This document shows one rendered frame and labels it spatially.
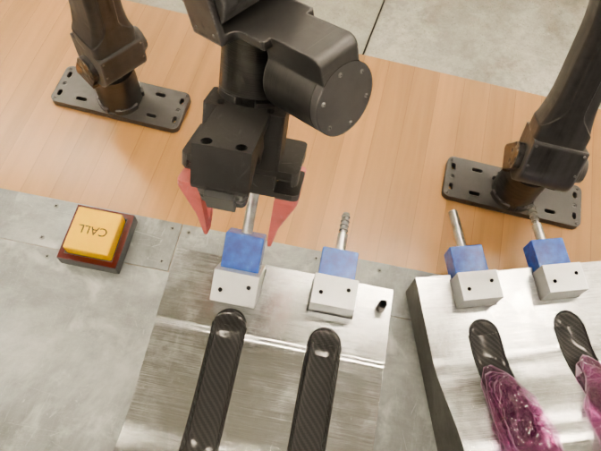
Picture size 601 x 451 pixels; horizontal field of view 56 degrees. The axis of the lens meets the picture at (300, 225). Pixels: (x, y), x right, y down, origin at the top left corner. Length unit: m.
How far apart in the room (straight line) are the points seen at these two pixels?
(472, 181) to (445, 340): 0.27
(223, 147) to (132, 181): 0.46
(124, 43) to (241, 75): 0.35
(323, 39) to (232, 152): 0.10
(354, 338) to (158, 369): 0.22
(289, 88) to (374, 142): 0.48
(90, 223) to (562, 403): 0.61
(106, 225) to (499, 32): 1.79
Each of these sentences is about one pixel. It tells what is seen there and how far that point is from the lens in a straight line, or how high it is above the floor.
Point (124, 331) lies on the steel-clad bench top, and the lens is 0.76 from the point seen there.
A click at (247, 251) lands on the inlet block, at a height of 0.94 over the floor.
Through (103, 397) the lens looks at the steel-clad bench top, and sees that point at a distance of 0.75.
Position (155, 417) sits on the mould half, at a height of 0.88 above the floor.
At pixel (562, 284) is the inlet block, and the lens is 0.76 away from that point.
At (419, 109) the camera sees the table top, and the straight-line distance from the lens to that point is 0.93.
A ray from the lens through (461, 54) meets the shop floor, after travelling 2.17.
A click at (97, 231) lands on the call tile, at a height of 0.84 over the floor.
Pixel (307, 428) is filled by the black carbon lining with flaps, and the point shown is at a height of 0.88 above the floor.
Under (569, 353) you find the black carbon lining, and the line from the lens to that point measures 0.77.
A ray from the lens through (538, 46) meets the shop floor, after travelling 2.31.
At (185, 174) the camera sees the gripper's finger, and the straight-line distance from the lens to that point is 0.51.
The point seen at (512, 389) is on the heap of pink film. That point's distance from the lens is 0.69.
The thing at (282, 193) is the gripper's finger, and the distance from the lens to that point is 0.49.
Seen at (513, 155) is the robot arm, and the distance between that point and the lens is 0.78.
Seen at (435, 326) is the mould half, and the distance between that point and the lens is 0.71.
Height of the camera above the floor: 1.51
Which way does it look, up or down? 64 degrees down
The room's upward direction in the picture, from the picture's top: 7 degrees clockwise
